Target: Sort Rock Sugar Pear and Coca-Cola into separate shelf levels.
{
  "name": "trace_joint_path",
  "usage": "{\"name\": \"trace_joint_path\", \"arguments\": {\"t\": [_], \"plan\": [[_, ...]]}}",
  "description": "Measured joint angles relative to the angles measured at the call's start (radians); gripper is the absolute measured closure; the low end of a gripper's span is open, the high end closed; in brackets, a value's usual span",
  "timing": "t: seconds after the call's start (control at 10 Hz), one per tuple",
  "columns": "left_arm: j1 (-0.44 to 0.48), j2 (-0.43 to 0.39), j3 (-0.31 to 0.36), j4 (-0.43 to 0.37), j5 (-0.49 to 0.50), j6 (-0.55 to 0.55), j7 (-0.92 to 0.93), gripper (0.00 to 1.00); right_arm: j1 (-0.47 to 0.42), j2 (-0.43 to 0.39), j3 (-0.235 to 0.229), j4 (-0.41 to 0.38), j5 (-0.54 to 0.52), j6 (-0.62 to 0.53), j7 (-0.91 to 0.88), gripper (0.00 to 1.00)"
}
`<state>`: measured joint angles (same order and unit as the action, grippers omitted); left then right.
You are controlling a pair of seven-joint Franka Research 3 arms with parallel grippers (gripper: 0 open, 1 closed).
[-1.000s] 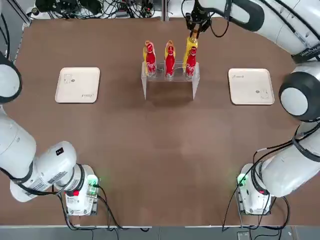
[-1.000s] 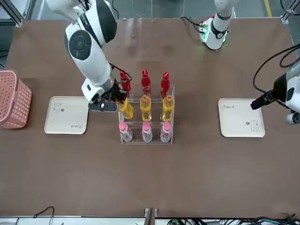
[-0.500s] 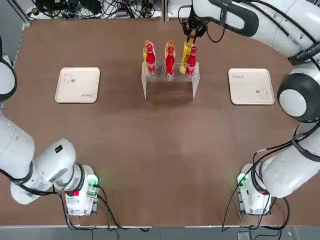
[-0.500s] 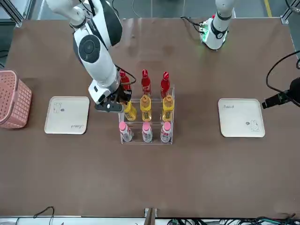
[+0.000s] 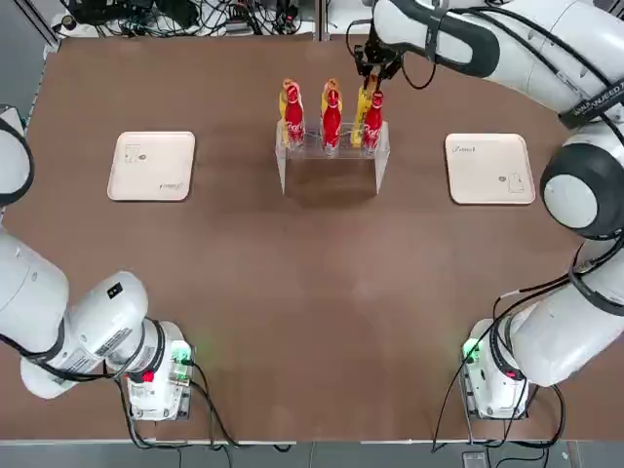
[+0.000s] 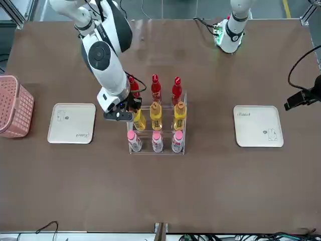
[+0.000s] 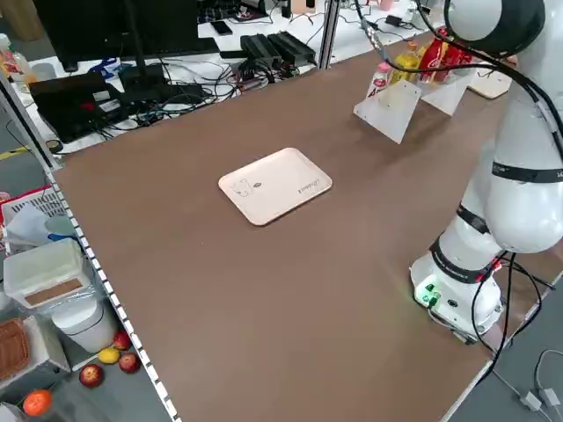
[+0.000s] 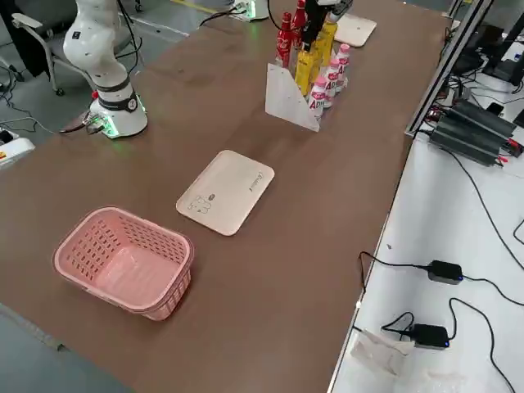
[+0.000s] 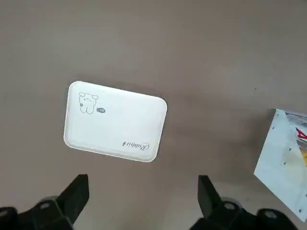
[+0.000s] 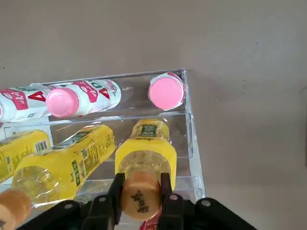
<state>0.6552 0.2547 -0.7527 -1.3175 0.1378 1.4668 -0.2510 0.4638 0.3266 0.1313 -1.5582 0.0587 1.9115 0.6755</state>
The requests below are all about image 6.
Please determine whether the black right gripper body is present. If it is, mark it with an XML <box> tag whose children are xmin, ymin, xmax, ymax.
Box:
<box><xmin>120</xmin><ymin>95</ymin><xmax>143</xmax><ymax>113</ymax></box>

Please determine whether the yellow pear drink bottle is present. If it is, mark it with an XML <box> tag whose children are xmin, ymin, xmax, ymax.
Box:
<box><xmin>132</xmin><ymin>110</ymin><xmax>147</xmax><ymax>131</ymax></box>
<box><xmin>149</xmin><ymin>101</ymin><xmax>163</xmax><ymax>131</ymax></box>
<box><xmin>173</xmin><ymin>101</ymin><xmax>188</xmax><ymax>131</ymax></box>

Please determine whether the red Coca-Cola bottle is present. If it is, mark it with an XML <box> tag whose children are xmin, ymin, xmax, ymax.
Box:
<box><xmin>172</xmin><ymin>76</ymin><xmax>183</xmax><ymax>105</ymax></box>
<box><xmin>150</xmin><ymin>74</ymin><xmax>162</xmax><ymax>103</ymax></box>
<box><xmin>127</xmin><ymin>76</ymin><xmax>140</xmax><ymax>99</ymax></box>

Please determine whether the clear acrylic tiered shelf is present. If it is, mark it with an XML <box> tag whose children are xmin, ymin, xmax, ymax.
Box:
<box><xmin>126</xmin><ymin>89</ymin><xmax>188</xmax><ymax>156</ymax></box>

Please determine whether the pink-capped white drink bottle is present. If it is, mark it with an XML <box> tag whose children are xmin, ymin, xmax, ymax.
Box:
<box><xmin>171</xmin><ymin>130</ymin><xmax>186</xmax><ymax>154</ymax></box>
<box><xmin>127</xmin><ymin>130</ymin><xmax>143</xmax><ymax>153</ymax></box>
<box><xmin>151</xmin><ymin>132</ymin><xmax>165</xmax><ymax>154</ymax></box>

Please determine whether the cream rabbit-print tray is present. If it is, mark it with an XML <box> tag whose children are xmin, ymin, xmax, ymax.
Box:
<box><xmin>47</xmin><ymin>102</ymin><xmax>97</xmax><ymax>145</ymax></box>
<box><xmin>233</xmin><ymin>105</ymin><xmax>284</xmax><ymax>148</ymax></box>

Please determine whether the pink plastic basket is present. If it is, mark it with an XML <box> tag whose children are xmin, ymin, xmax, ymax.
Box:
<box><xmin>0</xmin><ymin>74</ymin><xmax>35</xmax><ymax>139</ymax></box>

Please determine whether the dark grey wrist camera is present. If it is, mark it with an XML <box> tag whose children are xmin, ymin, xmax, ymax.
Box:
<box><xmin>103</xmin><ymin>110</ymin><xmax>133</xmax><ymax>123</ymax></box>

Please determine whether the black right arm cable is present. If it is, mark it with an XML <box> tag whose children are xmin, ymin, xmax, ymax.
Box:
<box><xmin>124</xmin><ymin>71</ymin><xmax>147</xmax><ymax>94</ymax></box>

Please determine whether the aluminium camera mount post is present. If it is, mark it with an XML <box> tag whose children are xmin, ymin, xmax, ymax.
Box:
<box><xmin>154</xmin><ymin>221</ymin><xmax>170</xmax><ymax>241</ymax></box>

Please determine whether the black camera cable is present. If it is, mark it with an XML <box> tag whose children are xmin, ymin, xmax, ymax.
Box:
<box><xmin>287</xmin><ymin>45</ymin><xmax>321</xmax><ymax>90</ymax></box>

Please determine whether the aluminium frame post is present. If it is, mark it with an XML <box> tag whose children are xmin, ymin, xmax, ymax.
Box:
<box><xmin>299</xmin><ymin>0</ymin><xmax>321</xmax><ymax>26</ymax></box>

